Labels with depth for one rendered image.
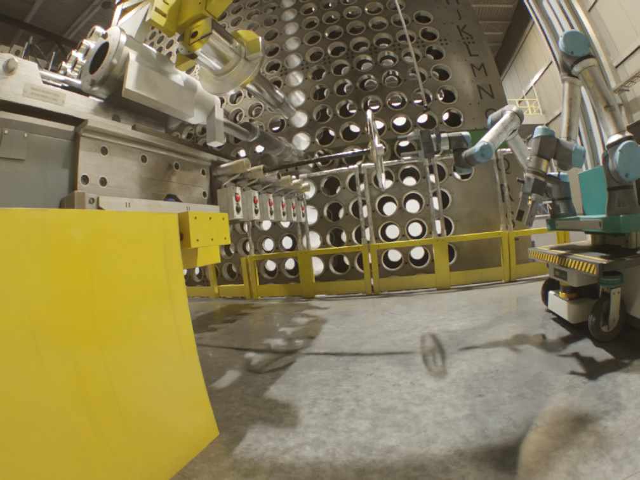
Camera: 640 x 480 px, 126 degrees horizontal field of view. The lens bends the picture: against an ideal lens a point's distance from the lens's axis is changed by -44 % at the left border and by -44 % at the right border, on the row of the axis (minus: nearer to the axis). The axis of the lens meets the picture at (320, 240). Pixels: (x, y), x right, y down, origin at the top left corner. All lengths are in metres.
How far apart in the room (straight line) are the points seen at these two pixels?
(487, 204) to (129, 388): 3.10
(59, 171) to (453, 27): 3.87
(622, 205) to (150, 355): 1.41
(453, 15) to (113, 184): 3.88
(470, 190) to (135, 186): 2.86
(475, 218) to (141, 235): 2.92
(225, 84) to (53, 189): 0.95
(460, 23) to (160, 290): 3.93
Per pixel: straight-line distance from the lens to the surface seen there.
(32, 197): 0.96
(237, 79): 1.49
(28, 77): 1.15
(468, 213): 3.11
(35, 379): 0.53
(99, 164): 1.04
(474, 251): 3.13
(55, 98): 1.15
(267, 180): 1.67
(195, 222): 0.74
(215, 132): 1.70
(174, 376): 0.69
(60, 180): 1.00
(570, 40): 1.17
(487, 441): 0.75
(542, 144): 1.04
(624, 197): 1.19
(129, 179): 1.10
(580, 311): 1.32
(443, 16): 4.05
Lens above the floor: 0.49
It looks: 1 degrees down
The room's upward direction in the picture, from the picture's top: 6 degrees counter-clockwise
